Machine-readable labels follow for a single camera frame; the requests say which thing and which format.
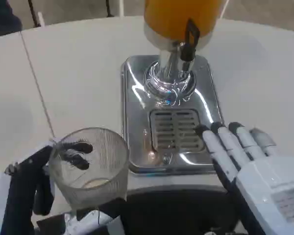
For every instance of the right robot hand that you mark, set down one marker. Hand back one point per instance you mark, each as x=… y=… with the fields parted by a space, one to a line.
x=259 y=186

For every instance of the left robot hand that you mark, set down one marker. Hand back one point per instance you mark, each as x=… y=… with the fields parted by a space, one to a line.
x=22 y=193

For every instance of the clear ribbed glass cup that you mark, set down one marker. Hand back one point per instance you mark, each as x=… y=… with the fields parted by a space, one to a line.
x=105 y=171

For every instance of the black robot torso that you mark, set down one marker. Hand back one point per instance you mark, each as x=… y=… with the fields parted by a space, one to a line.
x=176 y=213

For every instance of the steel drip tray grid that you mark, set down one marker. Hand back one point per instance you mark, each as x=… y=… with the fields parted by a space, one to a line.
x=172 y=129

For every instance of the black dispenser tap lever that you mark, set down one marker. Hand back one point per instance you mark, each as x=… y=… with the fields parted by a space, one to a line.
x=191 y=31

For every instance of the person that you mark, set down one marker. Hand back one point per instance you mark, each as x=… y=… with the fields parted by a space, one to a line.
x=2 y=17

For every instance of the orange juice drink dispenser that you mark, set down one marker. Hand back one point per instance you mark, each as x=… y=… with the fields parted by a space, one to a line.
x=176 y=14

